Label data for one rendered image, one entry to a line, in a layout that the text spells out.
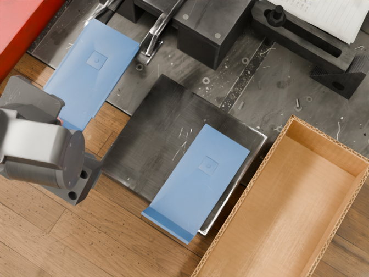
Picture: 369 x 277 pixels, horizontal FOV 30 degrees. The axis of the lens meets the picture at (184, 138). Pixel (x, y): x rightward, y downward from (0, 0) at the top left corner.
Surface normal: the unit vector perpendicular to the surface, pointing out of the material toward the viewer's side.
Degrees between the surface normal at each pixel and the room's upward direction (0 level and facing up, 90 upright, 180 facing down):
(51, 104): 30
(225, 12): 0
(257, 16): 0
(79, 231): 0
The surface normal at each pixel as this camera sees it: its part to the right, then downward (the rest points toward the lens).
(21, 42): 0.84, 0.51
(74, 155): 0.97, 0.15
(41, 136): -0.12, -0.34
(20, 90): -0.21, 0.15
